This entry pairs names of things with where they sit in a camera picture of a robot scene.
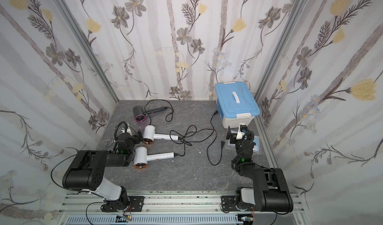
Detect white hair dryer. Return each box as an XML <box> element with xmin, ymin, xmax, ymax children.
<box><xmin>142</xmin><ymin>125</ymin><xmax>179</xmax><ymax>144</ymax></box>
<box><xmin>134</xmin><ymin>147</ymin><xmax>175</xmax><ymax>169</ymax></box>

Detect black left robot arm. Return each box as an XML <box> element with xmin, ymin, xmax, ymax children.
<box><xmin>55</xmin><ymin>132</ymin><xmax>143</xmax><ymax>213</ymax></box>

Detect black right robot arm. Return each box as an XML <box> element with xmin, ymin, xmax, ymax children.
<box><xmin>221</xmin><ymin>131</ymin><xmax>293</xmax><ymax>215</ymax></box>

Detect dark grey pink hair dryer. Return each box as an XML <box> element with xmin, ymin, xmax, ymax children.
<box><xmin>133</xmin><ymin>106</ymin><xmax>167</xmax><ymax>122</ymax></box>

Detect bag of blue face masks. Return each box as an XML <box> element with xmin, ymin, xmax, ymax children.
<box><xmin>224</xmin><ymin>136</ymin><xmax>260</xmax><ymax>154</ymax></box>

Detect metal tongs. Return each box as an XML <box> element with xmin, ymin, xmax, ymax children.
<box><xmin>101</xmin><ymin>137</ymin><xmax>116</xmax><ymax>151</ymax></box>

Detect blue lid storage box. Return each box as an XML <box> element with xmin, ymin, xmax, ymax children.
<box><xmin>214</xmin><ymin>82</ymin><xmax>260</xmax><ymax>129</ymax></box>

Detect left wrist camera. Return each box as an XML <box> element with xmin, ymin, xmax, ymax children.
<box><xmin>114</xmin><ymin>121</ymin><xmax>132</xmax><ymax>136</ymax></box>

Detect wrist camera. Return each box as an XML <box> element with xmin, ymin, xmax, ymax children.
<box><xmin>236</xmin><ymin>124</ymin><xmax>248</xmax><ymax>140</ymax></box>
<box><xmin>114</xmin><ymin>121</ymin><xmax>132</xmax><ymax>136</ymax></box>

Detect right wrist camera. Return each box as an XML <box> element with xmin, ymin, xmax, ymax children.
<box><xmin>236</xmin><ymin>124</ymin><xmax>248</xmax><ymax>140</ymax></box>

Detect black cord of grey dryer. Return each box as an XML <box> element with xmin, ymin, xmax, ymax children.
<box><xmin>144</xmin><ymin>99</ymin><xmax>175</xmax><ymax>126</ymax></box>

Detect aluminium mounting rail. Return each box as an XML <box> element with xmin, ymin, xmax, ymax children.
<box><xmin>54</xmin><ymin>191</ymin><xmax>310</xmax><ymax>225</ymax></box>

